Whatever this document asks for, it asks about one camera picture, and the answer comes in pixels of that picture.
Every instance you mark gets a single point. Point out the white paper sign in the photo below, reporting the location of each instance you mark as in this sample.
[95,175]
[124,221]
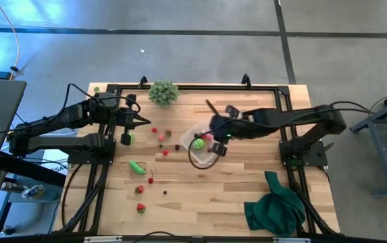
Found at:
[56,167]

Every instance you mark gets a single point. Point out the green artificial potted plant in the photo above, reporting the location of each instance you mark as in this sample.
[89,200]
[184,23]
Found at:
[163,94]

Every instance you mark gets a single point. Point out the small red toy raspberry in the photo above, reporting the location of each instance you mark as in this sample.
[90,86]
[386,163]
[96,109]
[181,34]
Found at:
[154,130]

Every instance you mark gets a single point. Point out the bright red toy cherry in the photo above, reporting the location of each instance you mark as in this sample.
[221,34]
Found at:
[150,181]

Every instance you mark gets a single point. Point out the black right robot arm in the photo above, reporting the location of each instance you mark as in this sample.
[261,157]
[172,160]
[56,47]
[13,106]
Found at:
[298,118]

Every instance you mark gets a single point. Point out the round red toy tomato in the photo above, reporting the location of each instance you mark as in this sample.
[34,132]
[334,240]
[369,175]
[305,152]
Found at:
[165,152]

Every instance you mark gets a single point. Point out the dark green cloth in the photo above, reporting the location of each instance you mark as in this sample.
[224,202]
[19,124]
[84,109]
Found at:
[274,209]

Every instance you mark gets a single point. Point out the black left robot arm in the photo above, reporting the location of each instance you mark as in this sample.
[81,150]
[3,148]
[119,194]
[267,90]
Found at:
[71,114]

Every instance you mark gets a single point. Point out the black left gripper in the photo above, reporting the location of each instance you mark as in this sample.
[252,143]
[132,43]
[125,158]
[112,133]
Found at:
[127,118]

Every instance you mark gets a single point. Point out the clear plastic bottle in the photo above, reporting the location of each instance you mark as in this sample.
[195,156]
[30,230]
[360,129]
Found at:
[32,192]

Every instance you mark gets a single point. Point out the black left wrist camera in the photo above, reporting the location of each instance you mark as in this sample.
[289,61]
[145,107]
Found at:
[131,100]

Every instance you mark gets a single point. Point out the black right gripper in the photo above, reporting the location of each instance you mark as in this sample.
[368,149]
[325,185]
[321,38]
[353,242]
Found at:
[223,126]

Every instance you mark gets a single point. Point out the clear plastic tupperware container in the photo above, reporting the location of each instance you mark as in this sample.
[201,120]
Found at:
[186,141]

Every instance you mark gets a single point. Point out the pink toy fruit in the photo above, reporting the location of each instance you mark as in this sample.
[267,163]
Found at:
[161,137]

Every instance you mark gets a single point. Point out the black round object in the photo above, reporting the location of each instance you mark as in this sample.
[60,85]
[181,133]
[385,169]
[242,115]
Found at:
[8,230]

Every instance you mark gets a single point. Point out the black aluminium table frame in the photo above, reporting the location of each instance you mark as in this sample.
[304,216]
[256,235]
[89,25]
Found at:
[186,87]

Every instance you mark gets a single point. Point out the black frame bracket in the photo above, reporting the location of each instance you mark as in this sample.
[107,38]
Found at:
[246,81]
[143,82]

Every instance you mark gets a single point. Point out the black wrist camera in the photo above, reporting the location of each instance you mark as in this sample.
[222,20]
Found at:
[131,100]
[219,149]

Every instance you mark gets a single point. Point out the white label strip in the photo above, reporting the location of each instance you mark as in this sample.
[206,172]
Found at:
[291,240]
[102,240]

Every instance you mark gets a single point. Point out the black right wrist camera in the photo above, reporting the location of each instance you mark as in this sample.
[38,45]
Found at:
[219,149]

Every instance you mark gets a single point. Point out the red toy strawberry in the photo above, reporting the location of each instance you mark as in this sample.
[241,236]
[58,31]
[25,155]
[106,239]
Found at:
[207,137]
[140,207]
[139,189]
[168,133]

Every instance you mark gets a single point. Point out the light green toy lime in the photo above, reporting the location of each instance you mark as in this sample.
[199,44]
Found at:
[198,144]

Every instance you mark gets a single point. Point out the green toy bell pepper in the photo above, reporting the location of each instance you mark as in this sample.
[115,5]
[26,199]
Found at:
[131,139]

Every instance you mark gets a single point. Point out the green toy cucumber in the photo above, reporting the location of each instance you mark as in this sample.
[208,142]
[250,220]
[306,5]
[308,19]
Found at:
[137,167]

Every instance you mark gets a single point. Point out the small green leaf piece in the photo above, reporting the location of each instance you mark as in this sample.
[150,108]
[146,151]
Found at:
[96,89]

